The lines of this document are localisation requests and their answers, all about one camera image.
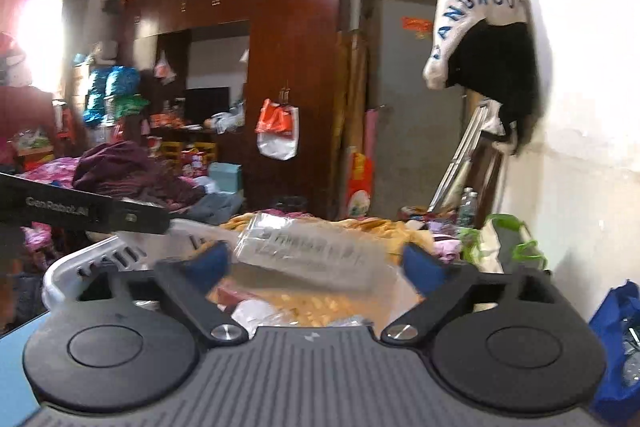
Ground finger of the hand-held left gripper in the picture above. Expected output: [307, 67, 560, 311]
[116, 199, 172, 237]

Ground teal box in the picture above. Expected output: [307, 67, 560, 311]
[207, 161, 244, 196]

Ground clear water bottles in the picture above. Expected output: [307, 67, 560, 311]
[457, 186, 477, 229]

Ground metal crutches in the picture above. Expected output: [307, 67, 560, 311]
[429, 99, 494, 214]

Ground green white tote bag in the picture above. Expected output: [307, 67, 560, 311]
[457, 212, 552, 276]

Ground brown wooden wardrobe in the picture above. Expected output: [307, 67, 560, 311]
[122, 0, 352, 219]

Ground dark purple clothing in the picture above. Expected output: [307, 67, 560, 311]
[72, 140, 207, 208]

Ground black television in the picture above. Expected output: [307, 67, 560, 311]
[183, 86, 231, 126]

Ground red door sticker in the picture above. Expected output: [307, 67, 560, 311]
[401, 16, 434, 40]

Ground orange white plastic bag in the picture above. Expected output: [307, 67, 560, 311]
[255, 98, 300, 161]

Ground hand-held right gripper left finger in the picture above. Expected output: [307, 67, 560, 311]
[74, 240, 252, 348]

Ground blue shopping bag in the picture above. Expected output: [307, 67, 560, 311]
[587, 279, 640, 424]

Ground wooden planks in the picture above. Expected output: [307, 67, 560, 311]
[334, 29, 369, 219]

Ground blue printed bags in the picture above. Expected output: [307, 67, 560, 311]
[82, 65, 143, 128]

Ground clear plastic printed packet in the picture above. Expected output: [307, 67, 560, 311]
[210, 212, 419, 329]

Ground small white hanging bag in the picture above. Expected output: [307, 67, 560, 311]
[153, 50, 177, 86]

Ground black hanging garment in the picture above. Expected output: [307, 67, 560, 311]
[444, 21, 544, 156]

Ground white hooded sweatshirt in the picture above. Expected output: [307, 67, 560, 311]
[422, 0, 529, 90]

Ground red yellow sack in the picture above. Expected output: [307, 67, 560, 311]
[347, 151, 375, 221]

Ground pink curtain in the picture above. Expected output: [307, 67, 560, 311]
[0, 0, 97, 88]

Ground pink floral blanket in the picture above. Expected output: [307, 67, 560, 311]
[19, 156, 82, 188]

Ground grey door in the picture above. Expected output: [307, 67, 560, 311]
[367, 0, 469, 219]

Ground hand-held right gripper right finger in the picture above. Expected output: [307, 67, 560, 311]
[379, 245, 572, 348]

